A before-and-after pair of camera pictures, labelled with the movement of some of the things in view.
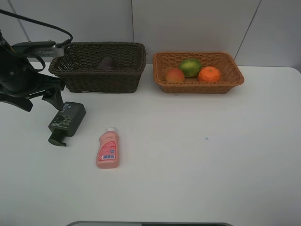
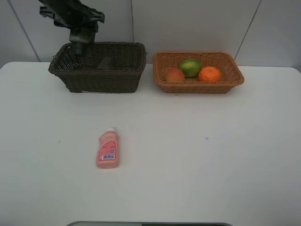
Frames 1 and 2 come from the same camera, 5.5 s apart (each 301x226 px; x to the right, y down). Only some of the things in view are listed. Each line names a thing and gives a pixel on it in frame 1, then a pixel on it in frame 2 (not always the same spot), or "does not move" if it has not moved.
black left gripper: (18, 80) -> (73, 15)
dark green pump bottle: (70, 122) -> (80, 38)
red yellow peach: (174, 76) does not move
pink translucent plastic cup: (107, 63) does not move
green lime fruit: (191, 67) does not move
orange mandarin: (209, 75) does not move
